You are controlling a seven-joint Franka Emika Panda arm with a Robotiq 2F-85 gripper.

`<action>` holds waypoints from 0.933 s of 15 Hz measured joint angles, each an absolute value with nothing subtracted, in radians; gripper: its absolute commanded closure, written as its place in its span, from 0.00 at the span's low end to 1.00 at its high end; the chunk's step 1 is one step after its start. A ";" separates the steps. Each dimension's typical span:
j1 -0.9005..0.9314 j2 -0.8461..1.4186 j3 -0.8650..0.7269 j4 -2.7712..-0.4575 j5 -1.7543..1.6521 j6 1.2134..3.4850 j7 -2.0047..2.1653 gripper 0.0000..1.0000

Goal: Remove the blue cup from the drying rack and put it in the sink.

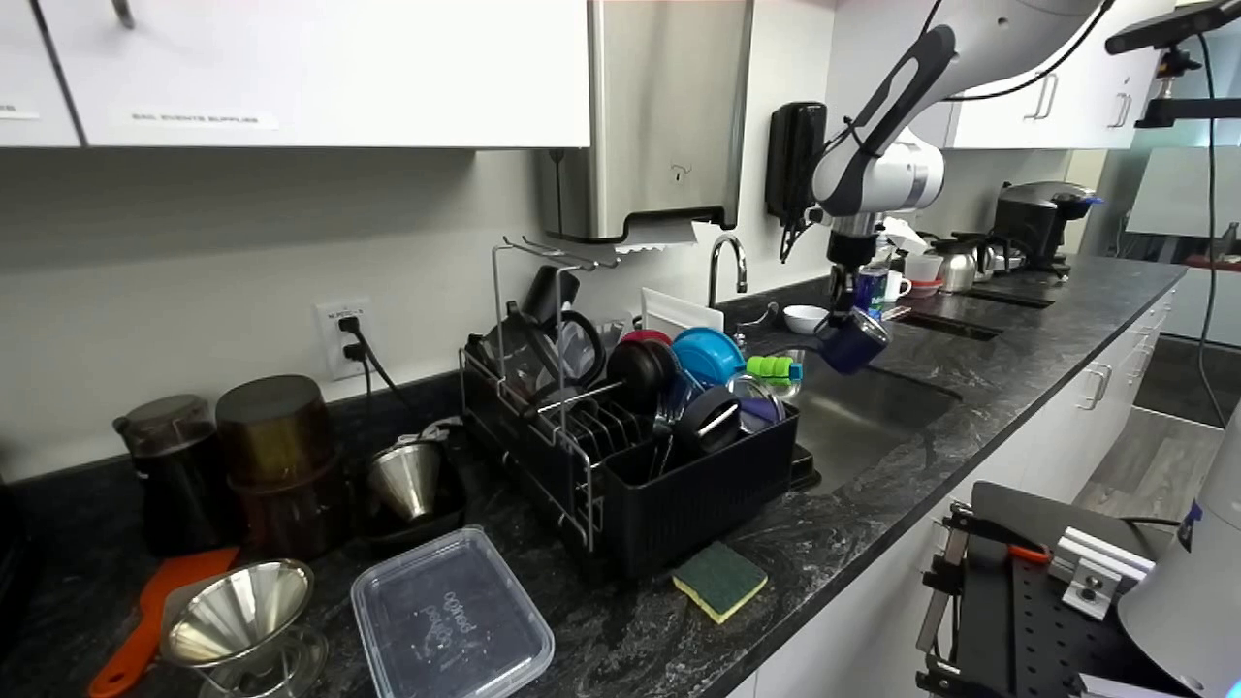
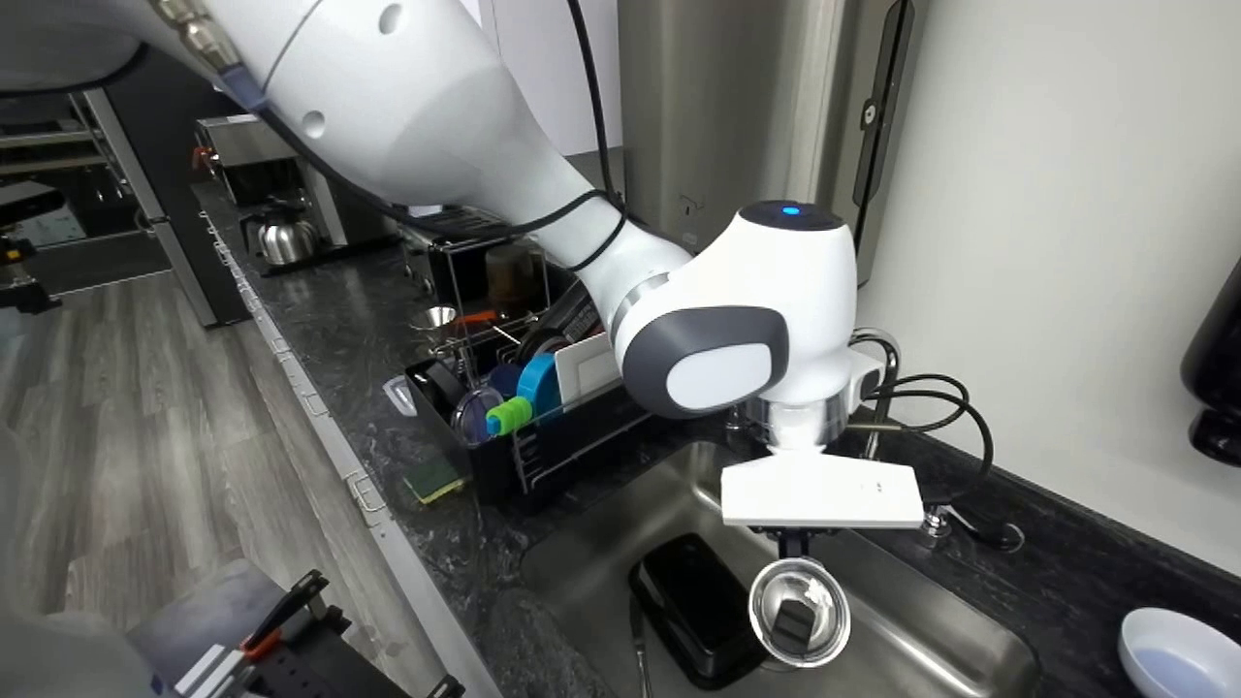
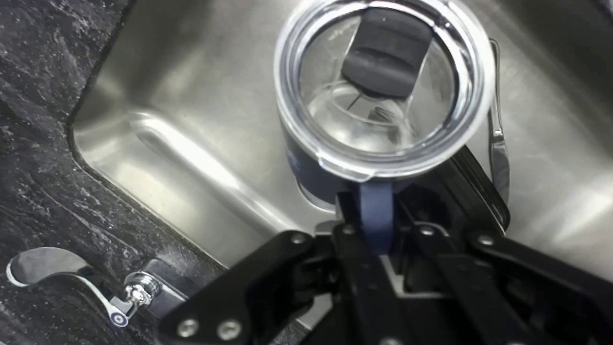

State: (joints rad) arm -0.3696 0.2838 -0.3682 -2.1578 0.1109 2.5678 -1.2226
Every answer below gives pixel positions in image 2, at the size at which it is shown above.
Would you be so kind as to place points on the white bowl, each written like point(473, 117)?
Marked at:
point(1184, 655)

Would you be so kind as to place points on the green and yellow sponge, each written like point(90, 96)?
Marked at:
point(430, 488)

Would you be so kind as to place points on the black wall soap dispenser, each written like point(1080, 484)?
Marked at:
point(1214, 374)

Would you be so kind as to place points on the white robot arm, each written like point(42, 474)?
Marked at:
point(428, 102)

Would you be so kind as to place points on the teal bowl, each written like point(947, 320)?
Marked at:
point(538, 387)

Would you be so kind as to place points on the black dish drying rack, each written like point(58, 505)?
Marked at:
point(554, 447)

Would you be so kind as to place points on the chrome sink faucet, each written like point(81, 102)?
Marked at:
point(971, 526)

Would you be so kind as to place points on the stainless steel sink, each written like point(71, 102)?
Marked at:
point(906, 634)

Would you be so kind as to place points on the small steel pitcher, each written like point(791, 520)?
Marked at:
point(279, 242)

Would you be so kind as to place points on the stainless paper towel dispenser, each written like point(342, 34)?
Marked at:
point(724, 102)

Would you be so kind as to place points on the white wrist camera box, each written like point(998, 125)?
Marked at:
point(826, 493)

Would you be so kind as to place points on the white plastic container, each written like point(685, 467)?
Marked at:
point(587, 368)

